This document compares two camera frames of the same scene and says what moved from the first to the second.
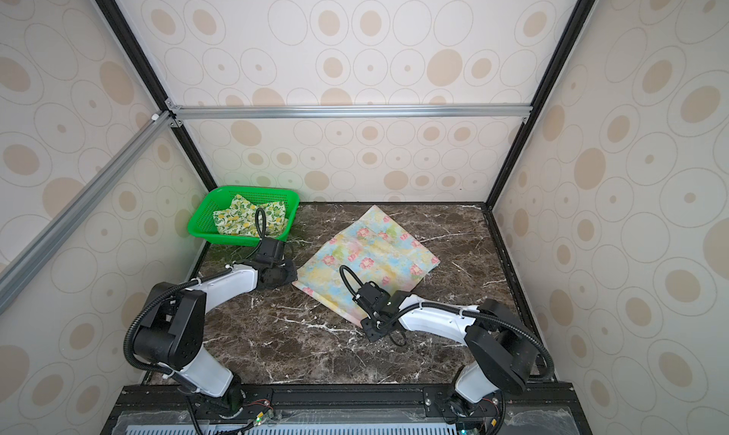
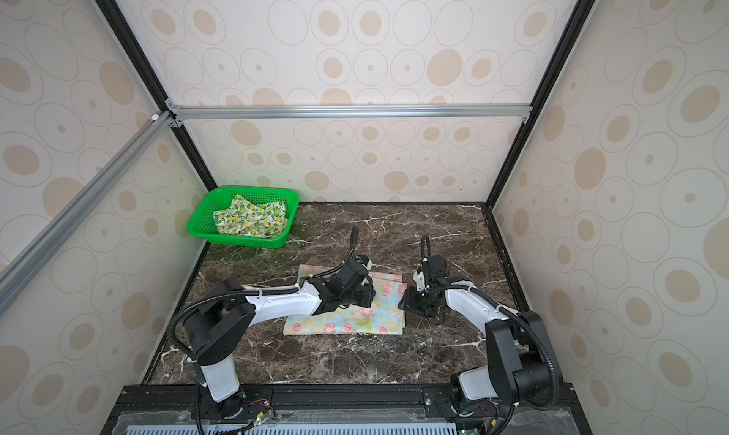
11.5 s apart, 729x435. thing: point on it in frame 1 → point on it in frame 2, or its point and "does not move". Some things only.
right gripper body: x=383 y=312 → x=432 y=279
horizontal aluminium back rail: x=229 y=112 does not move
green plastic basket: x=203 y=224 does not move
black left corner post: x=141 y=63 does not move
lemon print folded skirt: x=239 y=217 does not move
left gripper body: x=284 y=274 → x=363 y=295
